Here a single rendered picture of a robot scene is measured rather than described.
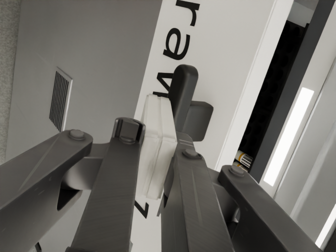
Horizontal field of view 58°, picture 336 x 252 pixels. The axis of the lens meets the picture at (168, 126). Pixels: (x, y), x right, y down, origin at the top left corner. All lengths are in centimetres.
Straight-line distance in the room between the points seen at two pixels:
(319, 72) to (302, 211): 10
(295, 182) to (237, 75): 9
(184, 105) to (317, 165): 11
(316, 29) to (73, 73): 44
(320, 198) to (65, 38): 53
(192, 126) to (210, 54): 5
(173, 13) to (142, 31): 15
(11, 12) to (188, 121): 92
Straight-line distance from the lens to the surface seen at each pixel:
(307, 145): 24
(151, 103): 17
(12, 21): 107
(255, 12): 20
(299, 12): 40
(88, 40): 54
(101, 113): 48
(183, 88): 18
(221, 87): 21
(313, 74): 24
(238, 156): 33
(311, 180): 25
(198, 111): 20
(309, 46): 25
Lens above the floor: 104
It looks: 45 degrees down
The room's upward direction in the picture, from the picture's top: 125 degrees clockwise
